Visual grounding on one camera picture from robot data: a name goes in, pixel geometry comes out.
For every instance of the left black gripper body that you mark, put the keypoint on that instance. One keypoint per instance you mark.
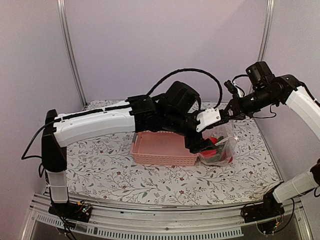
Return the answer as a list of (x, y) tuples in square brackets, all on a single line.
[(176, 124)]

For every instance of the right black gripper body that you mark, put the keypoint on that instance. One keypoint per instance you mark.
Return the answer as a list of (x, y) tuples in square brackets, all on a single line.
[(246, 108)]

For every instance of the clear zip top bag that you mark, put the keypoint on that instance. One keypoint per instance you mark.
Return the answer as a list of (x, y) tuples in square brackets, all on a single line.
[(224, 139)]

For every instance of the orange red pepper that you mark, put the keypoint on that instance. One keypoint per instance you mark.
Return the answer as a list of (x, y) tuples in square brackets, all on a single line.
[(210, 153)]

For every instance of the green avocado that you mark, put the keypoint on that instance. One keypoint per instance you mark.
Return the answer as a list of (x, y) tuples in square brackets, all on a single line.
[(221, 150)]

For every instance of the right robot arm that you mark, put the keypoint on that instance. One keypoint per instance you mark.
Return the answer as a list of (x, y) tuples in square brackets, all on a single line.
[(270, 90)]

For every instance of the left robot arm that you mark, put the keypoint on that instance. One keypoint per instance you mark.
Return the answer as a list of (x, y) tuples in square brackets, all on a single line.
[(134, 115)]

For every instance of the pink plastic basket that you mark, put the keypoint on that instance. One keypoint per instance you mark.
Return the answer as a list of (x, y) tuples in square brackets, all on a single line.
[(161, 148)]

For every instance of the floral tablecloth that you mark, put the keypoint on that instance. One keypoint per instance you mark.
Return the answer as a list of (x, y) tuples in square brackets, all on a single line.
[(104, 167)]

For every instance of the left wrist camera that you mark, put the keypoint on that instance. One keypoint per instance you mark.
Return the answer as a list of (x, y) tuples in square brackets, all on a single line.
[(182, 107)]

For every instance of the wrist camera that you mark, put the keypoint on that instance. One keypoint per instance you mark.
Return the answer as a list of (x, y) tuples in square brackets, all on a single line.
[(182, 107), (259, 75)]

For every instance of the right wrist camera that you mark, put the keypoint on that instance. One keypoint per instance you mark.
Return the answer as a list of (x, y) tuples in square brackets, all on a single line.
[(259, 75)]

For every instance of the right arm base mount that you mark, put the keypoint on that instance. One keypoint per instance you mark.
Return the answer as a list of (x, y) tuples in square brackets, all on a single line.
[(256, 212)]

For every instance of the right aluminium frame post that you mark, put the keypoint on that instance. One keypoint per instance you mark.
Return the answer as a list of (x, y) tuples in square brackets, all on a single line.
[(268, 19)]

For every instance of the aluminium frame post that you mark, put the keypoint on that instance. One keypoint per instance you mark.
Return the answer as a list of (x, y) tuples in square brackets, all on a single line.
[(61, 7), (268, 19)]

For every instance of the aluminium front rail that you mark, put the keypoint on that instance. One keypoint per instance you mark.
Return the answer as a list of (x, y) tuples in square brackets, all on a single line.
[(116, 220)]

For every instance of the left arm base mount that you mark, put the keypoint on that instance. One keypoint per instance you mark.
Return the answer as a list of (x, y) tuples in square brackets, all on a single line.
[(80, 211)]

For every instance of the left aluminium frame post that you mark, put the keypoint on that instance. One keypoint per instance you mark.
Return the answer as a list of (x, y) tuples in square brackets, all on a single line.
[(61, 7)]

